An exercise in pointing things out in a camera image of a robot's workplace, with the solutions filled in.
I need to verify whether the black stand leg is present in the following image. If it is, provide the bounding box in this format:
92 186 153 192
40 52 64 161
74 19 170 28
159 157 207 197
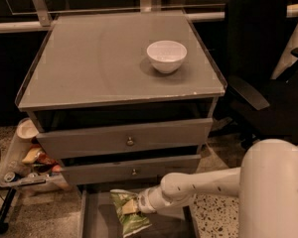
0 187 16 234

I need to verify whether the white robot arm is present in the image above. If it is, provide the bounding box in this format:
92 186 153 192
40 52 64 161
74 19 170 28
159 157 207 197
122 139 298 238

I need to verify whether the grey top drawer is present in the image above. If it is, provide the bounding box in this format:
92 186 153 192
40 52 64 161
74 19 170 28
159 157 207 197
37 118 213 159

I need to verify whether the grey middle drawer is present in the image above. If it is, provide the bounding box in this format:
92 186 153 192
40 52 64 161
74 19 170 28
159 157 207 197
62 155 201 184

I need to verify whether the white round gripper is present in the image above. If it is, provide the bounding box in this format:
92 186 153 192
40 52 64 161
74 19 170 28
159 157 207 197
122 188 156 214

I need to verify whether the green jalapeno chip bag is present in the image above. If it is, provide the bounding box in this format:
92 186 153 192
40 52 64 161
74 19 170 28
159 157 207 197
110 189 151 238

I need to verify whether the grey open bottom drawer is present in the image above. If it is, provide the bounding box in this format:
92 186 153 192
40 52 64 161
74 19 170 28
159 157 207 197
78 178 199 238

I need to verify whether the grey drawer cabinet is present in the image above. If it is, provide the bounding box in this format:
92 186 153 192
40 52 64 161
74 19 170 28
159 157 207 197
14 11 227 238

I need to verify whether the black office chair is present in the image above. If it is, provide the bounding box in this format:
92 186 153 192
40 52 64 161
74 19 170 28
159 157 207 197
223 0 298 149

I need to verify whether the white ceramic bowl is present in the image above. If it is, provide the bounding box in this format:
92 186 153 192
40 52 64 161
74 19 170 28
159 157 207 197
146 41 188 74

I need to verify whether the metal rail with brackets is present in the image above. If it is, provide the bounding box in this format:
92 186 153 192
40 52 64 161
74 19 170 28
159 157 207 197
0 0 298 35

